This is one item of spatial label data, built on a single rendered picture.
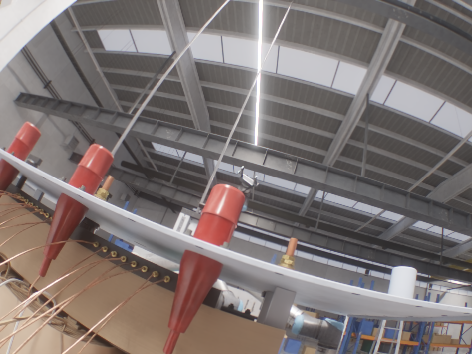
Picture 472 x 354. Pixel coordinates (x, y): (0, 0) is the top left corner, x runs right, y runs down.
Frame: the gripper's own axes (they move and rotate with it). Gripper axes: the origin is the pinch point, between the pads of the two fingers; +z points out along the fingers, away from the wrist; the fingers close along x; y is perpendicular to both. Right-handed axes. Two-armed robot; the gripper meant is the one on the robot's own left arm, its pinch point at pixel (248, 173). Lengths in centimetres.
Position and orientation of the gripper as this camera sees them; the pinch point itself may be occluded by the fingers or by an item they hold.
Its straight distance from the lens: 205.3
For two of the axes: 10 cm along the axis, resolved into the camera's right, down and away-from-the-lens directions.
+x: 7.6, 5.6, -3.3
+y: 6.4, -5.9, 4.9
